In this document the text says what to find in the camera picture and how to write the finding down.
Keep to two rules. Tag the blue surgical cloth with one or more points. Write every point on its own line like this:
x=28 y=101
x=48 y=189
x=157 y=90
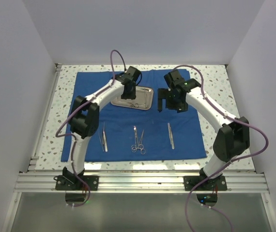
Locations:
x=119 y=127

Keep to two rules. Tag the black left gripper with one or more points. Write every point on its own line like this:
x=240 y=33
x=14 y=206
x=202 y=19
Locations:
x=132 y=95

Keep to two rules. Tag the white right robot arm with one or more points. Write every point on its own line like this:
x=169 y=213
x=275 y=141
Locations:
x=232 y=134

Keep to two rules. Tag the steel instrument tray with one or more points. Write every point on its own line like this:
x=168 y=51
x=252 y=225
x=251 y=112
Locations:
x=144 y=97

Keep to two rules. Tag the steel scalpel handle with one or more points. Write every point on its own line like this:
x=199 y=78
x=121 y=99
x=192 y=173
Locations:
x=171 y=136

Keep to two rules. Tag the thin steel tweezers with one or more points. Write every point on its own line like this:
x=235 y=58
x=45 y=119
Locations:
x=101 y=137
x=104 y=139

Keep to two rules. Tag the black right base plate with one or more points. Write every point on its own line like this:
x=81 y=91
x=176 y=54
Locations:
x=218 y=183

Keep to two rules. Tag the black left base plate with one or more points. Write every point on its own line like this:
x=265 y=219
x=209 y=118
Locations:
x=64 y=184

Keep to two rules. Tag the aluminium front rail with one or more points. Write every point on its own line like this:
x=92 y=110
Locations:
x=141 y=182

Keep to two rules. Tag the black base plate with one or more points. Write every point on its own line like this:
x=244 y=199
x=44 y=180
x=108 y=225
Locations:
x=218 y=183
x=64 y=184

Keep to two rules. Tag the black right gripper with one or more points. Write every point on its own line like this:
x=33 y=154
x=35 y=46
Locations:
x=180 y=107

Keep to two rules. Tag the steel curved scissors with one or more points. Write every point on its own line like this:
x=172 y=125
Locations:
x=136 y=105

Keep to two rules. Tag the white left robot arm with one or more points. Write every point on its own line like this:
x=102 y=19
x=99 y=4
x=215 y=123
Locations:
x=84 y=121

